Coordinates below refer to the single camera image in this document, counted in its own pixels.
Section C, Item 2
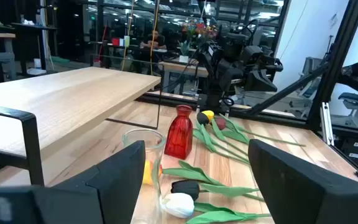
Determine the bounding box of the clear glass vase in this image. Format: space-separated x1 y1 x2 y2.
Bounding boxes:
122 128 167 224

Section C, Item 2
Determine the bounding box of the plant in white pot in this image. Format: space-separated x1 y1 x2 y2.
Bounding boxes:
178 39 193 64

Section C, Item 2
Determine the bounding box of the yellow red-tipped artificial tulip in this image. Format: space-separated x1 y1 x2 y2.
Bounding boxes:
142 160 226 187

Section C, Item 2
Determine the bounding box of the wooden shelf black frame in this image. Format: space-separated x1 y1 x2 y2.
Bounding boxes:
0 67 162 187

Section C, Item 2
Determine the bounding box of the silver metal bracket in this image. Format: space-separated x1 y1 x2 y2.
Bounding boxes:
319 101 336 146

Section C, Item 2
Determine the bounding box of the colourful flower bouquet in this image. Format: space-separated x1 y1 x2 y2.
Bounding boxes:
181 21 219 41

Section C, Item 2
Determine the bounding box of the red ribbed glass vase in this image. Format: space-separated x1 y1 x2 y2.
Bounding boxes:
163 105 194 160

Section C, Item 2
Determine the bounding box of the black aluminium rig frame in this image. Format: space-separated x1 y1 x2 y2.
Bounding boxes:
135 0 358 184

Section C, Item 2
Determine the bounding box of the white blue-tinted artificial tulip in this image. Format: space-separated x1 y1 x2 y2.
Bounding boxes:
160 192 272 224

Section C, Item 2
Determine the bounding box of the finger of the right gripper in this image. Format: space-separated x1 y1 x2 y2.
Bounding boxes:
246 70 278 93
218 59 245 91

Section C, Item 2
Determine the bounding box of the yellow hanging cable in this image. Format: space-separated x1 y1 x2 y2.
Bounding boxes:
121 0 136 71
149 0 161 75

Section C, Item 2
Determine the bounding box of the black artificial tulip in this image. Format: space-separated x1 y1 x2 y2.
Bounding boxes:
196 111 250 156
170 179 265 202

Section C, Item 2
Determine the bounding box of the person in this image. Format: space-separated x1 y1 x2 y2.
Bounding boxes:
139 29 168 74

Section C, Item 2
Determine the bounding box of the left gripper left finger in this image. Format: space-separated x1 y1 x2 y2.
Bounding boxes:
0 140 146 224

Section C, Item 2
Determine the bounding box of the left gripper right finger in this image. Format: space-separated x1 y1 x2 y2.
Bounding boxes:
248 139 358 224

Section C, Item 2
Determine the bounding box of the dark red artificial tulip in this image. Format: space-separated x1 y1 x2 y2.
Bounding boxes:
215 117 250 144

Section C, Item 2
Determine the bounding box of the wooden background table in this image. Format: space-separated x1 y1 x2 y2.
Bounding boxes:
158 60 209 94

